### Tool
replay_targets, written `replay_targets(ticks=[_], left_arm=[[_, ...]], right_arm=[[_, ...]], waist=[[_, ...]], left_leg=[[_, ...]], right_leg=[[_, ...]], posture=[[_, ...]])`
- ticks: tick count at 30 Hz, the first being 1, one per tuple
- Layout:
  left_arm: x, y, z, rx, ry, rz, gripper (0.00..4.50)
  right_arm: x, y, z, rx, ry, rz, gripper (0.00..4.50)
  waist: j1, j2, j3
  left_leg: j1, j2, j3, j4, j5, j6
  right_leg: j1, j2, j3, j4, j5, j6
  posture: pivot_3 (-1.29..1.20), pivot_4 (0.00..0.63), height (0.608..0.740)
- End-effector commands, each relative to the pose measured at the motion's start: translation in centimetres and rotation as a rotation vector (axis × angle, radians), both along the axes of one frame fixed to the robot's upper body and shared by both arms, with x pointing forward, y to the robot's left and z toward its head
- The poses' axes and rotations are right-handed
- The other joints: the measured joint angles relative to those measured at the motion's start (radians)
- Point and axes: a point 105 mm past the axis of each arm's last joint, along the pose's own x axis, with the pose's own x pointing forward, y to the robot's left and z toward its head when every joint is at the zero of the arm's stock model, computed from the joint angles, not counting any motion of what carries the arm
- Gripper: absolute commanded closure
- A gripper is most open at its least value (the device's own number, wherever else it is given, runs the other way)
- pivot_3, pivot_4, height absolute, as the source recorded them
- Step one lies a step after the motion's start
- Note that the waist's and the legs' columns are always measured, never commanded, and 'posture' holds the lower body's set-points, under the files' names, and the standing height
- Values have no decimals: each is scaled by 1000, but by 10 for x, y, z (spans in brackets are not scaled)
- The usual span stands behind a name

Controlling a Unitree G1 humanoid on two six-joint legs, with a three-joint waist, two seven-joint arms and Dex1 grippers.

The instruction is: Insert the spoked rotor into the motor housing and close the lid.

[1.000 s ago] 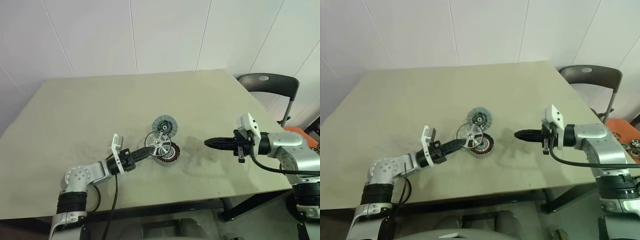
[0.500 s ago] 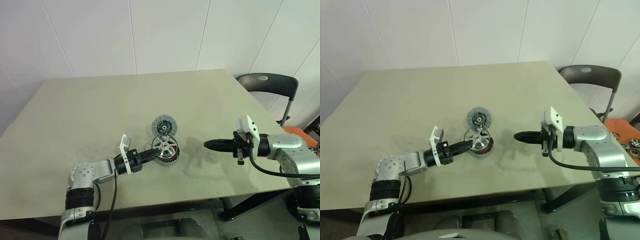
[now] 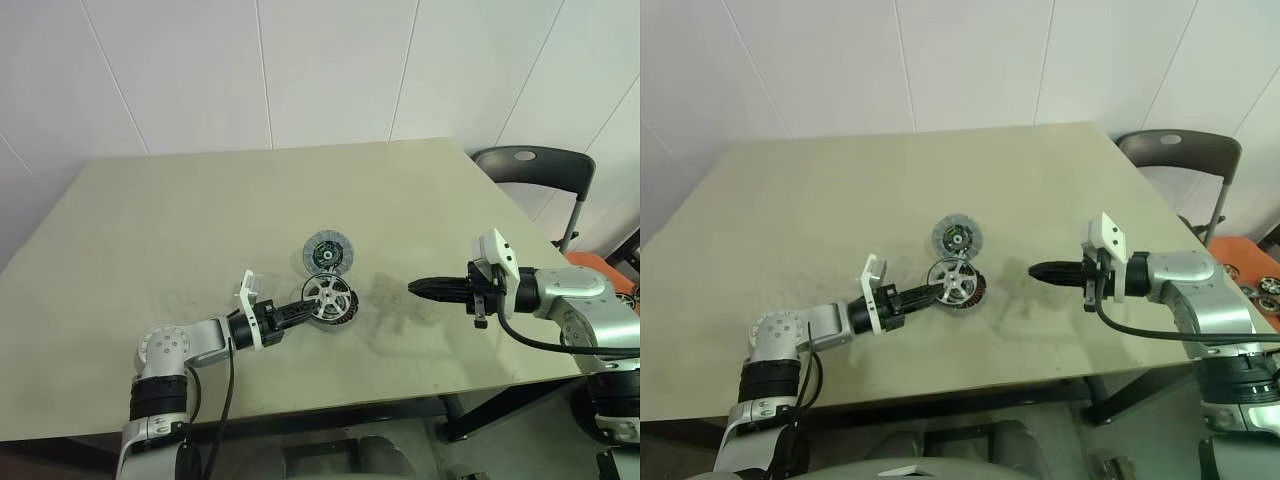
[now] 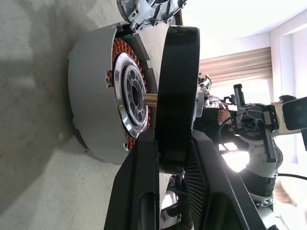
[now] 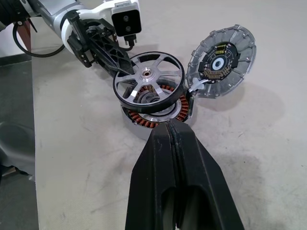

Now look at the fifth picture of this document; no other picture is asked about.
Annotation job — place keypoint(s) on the motor housing with copper coils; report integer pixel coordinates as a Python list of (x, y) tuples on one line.
[(134, 129)]

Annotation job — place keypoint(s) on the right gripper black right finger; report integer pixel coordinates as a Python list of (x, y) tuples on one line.
[(204, 172)]

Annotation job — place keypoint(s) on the round lid with circuit board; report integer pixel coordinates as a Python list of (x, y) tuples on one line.
[(239, 72)]

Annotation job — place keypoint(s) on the silver spoked rotor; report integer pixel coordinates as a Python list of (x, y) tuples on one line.
[(146, 73)]

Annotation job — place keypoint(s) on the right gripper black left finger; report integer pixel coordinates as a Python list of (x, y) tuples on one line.
[(151, 172)]

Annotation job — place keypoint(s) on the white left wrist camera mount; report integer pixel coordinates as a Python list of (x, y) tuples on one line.
[(100, 10)]

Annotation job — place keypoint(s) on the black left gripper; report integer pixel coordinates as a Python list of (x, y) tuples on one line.
[(81, 48)]

